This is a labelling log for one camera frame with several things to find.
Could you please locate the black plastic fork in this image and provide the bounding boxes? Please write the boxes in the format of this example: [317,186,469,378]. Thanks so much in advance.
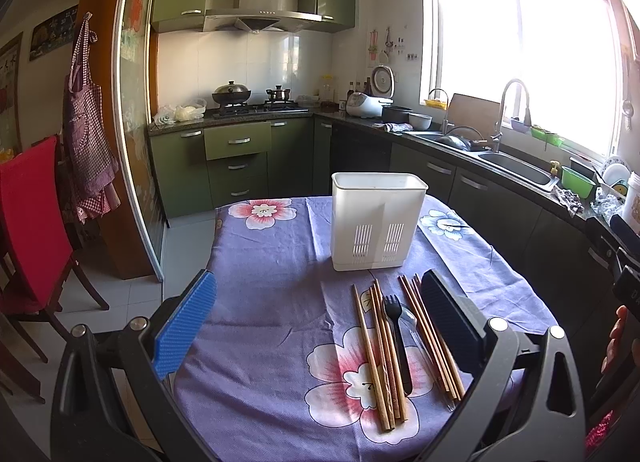
[383,294,413,396]

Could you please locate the steel kitchen faucet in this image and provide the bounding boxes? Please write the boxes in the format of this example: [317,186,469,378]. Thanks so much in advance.
[490,78,532,152]

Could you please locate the person's right hand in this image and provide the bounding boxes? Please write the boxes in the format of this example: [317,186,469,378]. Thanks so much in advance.
[601,305,628,374]

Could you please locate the green plastic basin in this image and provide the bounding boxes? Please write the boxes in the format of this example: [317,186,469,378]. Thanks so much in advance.
[561,166,596,200]

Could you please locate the steel sink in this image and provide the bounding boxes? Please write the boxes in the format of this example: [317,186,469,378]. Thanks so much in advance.
[406,130,558,192]

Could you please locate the purple floral tablecloth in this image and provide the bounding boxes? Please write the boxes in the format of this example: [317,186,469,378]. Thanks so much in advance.
[175,196,555,461]

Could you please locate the white plastic utensil holder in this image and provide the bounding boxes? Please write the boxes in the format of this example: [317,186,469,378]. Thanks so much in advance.
[331,172,428,271]

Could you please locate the red chair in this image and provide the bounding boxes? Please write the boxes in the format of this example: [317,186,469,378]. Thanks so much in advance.
[1,136,110,362]

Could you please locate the green lower cabinets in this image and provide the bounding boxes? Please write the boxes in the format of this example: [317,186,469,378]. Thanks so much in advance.
[149,113,317,220]

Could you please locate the purple checked apron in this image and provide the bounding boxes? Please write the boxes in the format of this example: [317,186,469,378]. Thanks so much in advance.
[63,12,120,222]

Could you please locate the wooden cutting board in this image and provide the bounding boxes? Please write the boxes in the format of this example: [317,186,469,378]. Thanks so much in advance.
[447,92,501,139]

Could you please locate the white ceramic bowl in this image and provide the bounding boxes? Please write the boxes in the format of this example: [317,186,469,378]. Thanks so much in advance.
[408,113,433,132]

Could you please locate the black inner pot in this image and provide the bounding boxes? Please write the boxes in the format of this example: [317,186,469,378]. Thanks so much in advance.
[382,104,411,124]

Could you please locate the white plastic bag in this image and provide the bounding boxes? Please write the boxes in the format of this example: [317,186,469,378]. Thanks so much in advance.
[153,98,207,126]

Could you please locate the white rice cooker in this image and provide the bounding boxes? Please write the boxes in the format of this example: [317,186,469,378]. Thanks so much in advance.
[346,64,395,118]

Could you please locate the gas stove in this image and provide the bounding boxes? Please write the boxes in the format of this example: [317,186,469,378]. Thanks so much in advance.
[204,100,308,118]

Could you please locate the black wok with lid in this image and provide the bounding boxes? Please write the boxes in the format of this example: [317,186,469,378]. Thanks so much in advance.
[212,81,252,107]

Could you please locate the small steel pot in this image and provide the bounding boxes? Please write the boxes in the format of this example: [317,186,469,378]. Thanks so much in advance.
[266,85,291,104]

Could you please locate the steel range hood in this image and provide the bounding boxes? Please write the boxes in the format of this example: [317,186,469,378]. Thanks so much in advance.
[203,0,322,33]

